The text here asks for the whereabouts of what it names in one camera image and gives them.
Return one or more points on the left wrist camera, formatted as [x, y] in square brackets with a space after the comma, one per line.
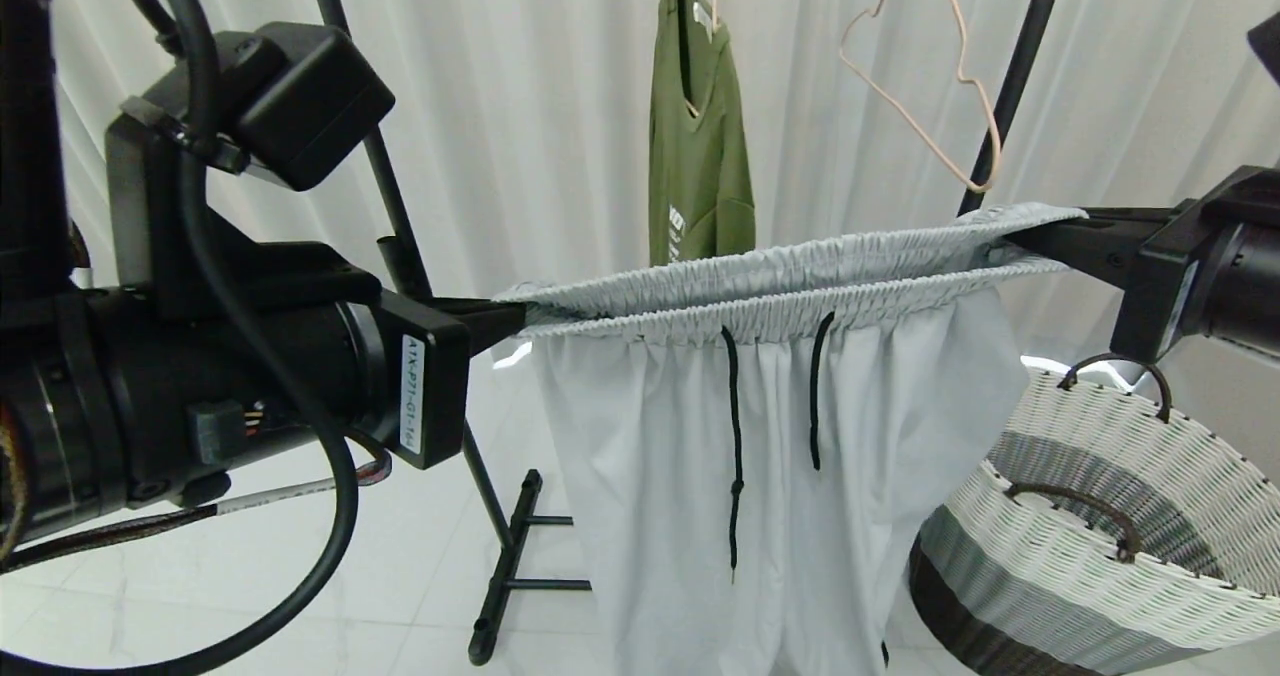
[310, 106]

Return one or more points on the white curtain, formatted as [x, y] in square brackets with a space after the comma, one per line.
[520, 106]

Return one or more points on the black clothes rack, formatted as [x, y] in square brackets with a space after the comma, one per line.
[510, 556]

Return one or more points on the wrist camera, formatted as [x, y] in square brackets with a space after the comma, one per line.
[310, 106]
[1268, 46]

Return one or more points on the pale grey shorts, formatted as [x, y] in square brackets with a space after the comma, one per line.
[750, 506]

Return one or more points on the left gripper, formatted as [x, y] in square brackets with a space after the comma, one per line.
[250, 376]

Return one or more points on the white laundry basket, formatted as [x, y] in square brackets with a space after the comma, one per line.
[1080, 576]

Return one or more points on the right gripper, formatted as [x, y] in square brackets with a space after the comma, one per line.
[1230, 276]

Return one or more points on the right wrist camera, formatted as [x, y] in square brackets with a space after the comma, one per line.
[1268, 46]

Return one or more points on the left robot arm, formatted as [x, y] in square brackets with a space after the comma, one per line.
[25, 156]

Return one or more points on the green shirt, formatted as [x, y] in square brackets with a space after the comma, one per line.
[700, 186]

